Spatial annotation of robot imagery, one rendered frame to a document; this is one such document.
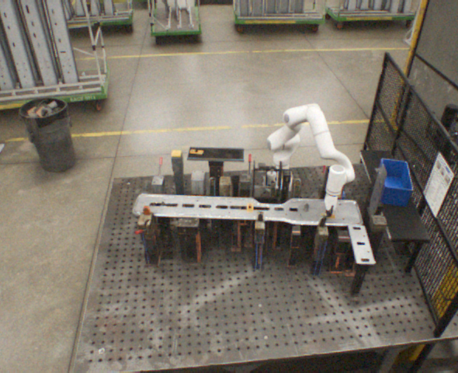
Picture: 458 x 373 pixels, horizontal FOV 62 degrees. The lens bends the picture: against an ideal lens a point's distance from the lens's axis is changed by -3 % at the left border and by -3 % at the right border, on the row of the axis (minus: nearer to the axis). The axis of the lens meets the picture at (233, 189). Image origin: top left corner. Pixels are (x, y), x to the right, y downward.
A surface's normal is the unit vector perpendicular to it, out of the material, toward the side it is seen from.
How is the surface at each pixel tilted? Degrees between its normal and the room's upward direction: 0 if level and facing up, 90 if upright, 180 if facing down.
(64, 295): 0
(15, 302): 0
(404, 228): 0
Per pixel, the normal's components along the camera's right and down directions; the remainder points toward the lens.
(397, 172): -0.22, 0.61
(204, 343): 0.00, -0.78
